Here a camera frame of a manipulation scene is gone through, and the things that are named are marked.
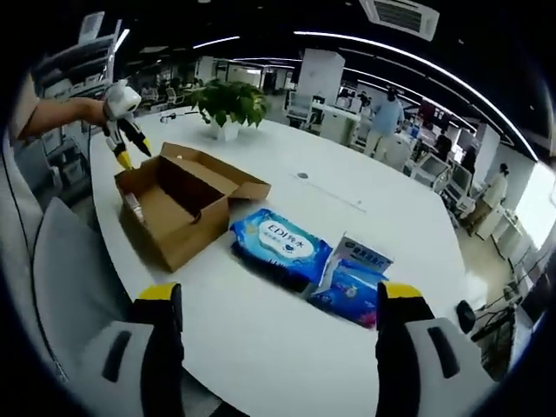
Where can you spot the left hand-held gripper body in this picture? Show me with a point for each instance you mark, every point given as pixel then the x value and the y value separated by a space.
pixel 123 102

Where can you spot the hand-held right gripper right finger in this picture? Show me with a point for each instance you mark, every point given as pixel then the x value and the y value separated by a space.
pixel 419 378

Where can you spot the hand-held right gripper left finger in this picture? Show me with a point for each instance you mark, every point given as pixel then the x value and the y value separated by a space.
pixel 130 369

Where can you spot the silver green foil pouch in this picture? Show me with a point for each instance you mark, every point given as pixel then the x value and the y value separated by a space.
pixel 135 208

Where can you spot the blue pink soft packet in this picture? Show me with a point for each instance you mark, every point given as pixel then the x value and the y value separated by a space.
pixel 347 299

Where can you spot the brown cardboard shoe box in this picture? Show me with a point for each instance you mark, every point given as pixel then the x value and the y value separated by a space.
pixel 182 243

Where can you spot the white blue soft packet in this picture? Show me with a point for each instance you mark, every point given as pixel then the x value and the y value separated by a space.
pixel 365 254

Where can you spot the blue wet wipes soft pack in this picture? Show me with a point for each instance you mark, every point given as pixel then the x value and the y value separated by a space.
pixel 278 243

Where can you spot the small black table gadget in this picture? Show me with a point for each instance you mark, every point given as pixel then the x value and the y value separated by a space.
pixel 167 116

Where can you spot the white office chair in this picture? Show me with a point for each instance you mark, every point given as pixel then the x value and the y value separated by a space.
pixel 460 184
pixel 432 167
pixel 171 93
pixel 299 106

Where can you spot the white metal shelving rack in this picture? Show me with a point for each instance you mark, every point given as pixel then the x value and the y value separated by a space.
pixel 78 54

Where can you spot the black computer mouse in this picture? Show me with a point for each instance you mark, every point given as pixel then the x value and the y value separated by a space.
pixel 465 315

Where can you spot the potted green plant white pot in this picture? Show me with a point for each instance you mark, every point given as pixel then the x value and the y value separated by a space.
pixel 230 100

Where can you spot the black tripod stand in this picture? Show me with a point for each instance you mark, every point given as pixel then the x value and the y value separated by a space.
pixel 504 321

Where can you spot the grey mesh office chair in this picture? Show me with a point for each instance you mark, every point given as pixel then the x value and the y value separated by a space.
pixel 74 278

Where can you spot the ceiling light strip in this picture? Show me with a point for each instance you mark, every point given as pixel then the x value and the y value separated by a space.
pixel 339 35
pixel 265 59
pixel 217 41

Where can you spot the person's cream jacket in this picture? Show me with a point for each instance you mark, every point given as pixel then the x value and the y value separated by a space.
pixel 17 217

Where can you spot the white office desk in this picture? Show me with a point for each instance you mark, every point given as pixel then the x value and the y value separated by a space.
pixel 504 226
pixel 334 115

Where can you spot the white square pillar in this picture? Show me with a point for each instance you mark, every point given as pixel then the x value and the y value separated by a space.
pixel 321 69

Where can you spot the ceiling air conditioner unit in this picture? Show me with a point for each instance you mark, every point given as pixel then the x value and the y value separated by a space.
pixel 399 17

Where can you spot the dark red wall screen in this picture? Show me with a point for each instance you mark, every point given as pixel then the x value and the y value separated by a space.
pixel 434 113

